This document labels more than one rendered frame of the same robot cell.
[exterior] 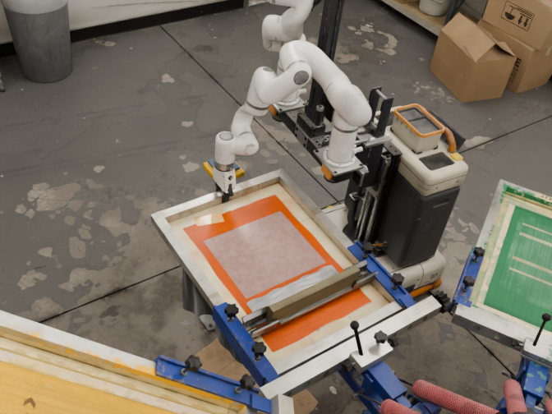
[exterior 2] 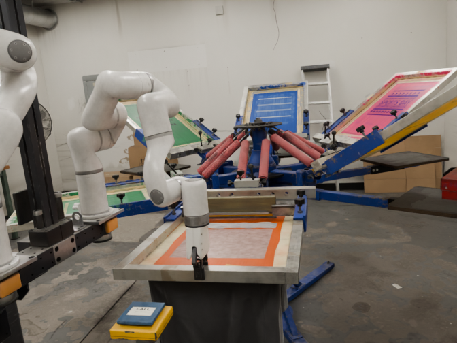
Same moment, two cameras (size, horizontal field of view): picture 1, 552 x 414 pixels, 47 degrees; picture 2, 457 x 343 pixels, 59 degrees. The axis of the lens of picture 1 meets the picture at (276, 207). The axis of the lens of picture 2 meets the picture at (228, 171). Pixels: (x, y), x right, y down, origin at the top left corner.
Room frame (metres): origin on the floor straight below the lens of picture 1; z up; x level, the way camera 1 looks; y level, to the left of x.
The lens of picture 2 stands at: (2.44, 1.19, 1.54)
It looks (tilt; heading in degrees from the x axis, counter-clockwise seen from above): 11 degrees down; 231
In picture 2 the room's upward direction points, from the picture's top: 5 degrees counter-clockwise
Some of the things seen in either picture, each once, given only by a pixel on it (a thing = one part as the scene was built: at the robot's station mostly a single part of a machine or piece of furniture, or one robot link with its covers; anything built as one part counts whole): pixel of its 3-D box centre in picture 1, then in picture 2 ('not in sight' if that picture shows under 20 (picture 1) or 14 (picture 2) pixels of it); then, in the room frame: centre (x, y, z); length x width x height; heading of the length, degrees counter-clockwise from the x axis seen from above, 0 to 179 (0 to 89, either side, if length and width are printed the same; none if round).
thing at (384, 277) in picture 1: (377, 277); (180, 214); (1.49, -0.39, 0.98); 0.30 x 0.05 x 0.07; 39
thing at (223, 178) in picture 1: (223, 173); (198, 237); (1.80, 0.21, 1.11); 0.10 x 0.07 x 0.11; 39
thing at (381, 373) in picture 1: (379, 376); not in sight; (1.07, -0.37, 1.02); 0.17 x 0.06 x 0.05; 39
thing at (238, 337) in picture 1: (243, 342); (300, 213); (1.15, 0.05, 0.98); 0.30 x 0.05 x 0.07; 39
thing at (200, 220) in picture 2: (225, 162); (197, 217); (1.79, 0.21, 1.17); 0.09 x 0.07 x 0.03; 39
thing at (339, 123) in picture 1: (350, 108); (88, 149); (1.94, -0.22, 1.37); 0.13 x 0.10 x 0.16; 18
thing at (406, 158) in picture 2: not in sight; (351, 171); (0.06, -0.44, 0.91); 1.34 x 0.40 x 0.08; 159
